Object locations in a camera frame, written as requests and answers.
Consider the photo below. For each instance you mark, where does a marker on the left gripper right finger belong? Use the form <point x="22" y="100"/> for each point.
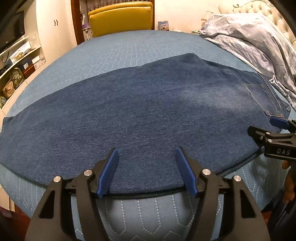
<point x="241" y="218"/>

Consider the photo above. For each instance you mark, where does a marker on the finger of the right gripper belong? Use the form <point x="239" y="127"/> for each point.
<point x="280" y="123"/>

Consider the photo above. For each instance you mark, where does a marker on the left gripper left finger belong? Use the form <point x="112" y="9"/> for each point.
<point x="53" y="219"/>

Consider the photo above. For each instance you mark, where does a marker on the dark blue denim jeans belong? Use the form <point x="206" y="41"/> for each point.
<point x="146" y="113"/>

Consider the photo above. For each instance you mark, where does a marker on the person right hand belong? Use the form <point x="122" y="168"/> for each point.
<point x="289" y="192"/>

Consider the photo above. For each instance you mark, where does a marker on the blue quilted bed mattress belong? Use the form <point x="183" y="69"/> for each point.
<point x="160" y="215"/>

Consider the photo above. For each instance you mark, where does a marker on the grey star pattern duvet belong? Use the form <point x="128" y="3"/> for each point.
<point x="255" y="40"/>

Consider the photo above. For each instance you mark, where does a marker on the cream tufted headboard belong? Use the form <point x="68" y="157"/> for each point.
<point x="260" y="7"/>

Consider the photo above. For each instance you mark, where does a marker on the small picture box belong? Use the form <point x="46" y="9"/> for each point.
<point x="163" y="25"/>

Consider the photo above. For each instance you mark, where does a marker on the white wardrobe shelf unit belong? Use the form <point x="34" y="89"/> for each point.
<point x="49" y="34"/>

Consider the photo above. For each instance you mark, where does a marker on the yellow leather armchair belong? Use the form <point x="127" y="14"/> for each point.
<point x="122" y="17"/>

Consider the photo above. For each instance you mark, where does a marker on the black flat television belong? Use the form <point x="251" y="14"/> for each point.
<point x="14" y="29"/>

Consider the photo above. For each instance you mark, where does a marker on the brown wooden door frame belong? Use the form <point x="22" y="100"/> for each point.
<point x="78" y="16"/>

